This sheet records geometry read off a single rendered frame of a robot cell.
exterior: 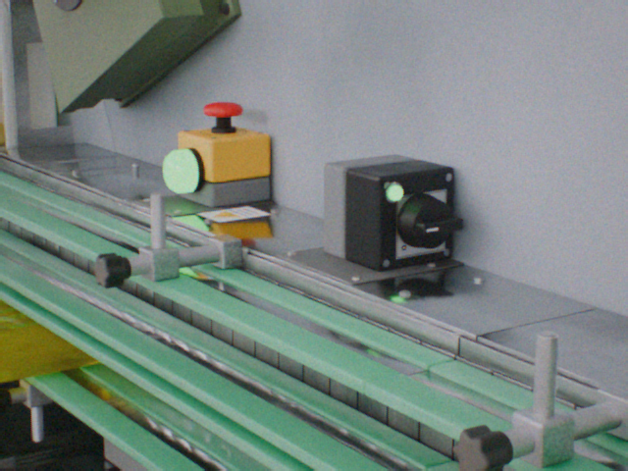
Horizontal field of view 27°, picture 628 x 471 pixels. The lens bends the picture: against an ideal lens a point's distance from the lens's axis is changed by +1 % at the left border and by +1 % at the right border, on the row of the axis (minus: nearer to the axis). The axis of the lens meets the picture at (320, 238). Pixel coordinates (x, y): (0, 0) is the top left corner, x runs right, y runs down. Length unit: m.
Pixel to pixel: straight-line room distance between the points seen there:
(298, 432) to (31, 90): 0.86
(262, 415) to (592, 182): 0.30
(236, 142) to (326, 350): 0.41
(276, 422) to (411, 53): 0.34
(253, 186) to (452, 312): 0.41
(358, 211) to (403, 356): 0.19
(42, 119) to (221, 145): 0.50
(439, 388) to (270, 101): 0.53
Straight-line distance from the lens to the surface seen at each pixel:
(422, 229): 1.02
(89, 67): 1.46
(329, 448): 0.93
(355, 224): 1.05
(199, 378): 1.08
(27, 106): 1.71
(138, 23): 1.34
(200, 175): 1.27
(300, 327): 0.97
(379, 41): 1.15
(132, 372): 1.16
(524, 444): 0.72
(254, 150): 1.29
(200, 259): 1.11
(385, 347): 0.92
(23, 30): 1.70
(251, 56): 1.33
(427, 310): 0.94
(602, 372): 0.83
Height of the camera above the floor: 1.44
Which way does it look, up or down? 34 degrees down
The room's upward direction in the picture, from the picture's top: 99 degrees counter-clockwise
